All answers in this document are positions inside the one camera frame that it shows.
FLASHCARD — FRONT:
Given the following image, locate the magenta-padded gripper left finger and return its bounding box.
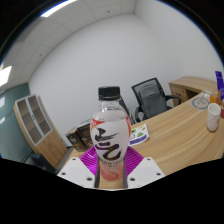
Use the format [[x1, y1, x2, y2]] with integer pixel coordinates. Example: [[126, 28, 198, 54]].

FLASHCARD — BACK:
[[56, 146, 101, 189]]

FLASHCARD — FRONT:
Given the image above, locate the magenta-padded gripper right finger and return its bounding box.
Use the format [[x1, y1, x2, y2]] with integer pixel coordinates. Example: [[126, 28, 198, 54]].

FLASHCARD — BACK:
[[121, 145, 167, 189]]

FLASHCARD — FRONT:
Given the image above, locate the pink drink bottle black cap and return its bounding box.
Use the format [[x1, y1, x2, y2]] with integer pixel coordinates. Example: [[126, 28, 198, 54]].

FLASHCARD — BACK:
[[89, 85, 132, 183]]

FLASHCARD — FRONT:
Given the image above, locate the wooden shelf cabinet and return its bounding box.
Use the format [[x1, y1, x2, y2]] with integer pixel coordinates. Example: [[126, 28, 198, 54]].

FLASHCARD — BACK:
[[13, 94, 69, 169]]

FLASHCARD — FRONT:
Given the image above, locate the white green leaflet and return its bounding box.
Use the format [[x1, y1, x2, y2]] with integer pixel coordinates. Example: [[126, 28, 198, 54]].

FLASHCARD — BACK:
[[128, 123, 150, 147]]

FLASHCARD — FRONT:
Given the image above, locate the black armchair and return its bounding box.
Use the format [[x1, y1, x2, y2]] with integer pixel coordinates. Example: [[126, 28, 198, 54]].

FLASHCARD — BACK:
[[24, 152, 59, 174]]

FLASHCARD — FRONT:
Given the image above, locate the black mesh office chair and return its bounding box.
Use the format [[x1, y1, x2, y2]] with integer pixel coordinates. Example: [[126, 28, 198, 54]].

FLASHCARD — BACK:
[[130, 77, 182, 123]]

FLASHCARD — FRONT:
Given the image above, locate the white patterned mug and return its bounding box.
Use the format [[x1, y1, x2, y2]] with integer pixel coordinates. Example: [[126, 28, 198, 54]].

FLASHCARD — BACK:
[[206, 102, 222, 133]]

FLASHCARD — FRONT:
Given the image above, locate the round grey patterned disc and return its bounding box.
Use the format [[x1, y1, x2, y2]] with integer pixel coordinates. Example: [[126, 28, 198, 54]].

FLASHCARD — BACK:
[[191, 94, 211, 111]]

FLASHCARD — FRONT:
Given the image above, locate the wooden side desk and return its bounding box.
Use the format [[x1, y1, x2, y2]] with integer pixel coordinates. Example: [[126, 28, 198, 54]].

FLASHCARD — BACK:
[[168, 75, 221, 108]]

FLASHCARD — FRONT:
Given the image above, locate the small orange box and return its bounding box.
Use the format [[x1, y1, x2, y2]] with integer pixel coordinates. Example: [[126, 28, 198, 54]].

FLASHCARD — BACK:
[[209, 89, 222, 105]]

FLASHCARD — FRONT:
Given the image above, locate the long ceiling light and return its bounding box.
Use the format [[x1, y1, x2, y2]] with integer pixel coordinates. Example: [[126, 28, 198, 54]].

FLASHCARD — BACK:
[[0, 65, 13, 88]]

